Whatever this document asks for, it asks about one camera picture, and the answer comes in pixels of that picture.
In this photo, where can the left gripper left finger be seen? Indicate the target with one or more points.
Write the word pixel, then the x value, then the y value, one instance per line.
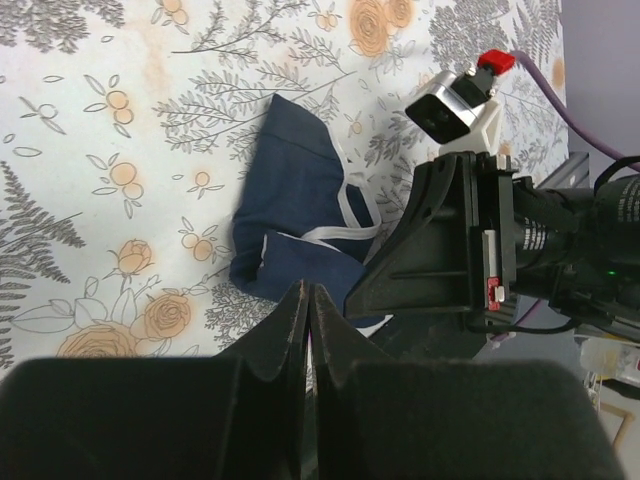
pixel 235 415

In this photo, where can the navy white-trimmed underwear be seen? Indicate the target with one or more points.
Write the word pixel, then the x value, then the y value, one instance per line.
pixel 304 213

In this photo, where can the floral table mat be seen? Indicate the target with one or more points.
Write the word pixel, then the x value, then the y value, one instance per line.
pixel 128 129

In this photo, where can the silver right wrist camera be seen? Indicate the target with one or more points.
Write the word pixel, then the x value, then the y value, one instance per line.
pixel 459 111

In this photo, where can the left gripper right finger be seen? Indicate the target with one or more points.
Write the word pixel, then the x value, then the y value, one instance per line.
pixel 381 418

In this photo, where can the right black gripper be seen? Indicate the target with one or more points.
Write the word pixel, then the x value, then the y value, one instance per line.
pixel 577 249

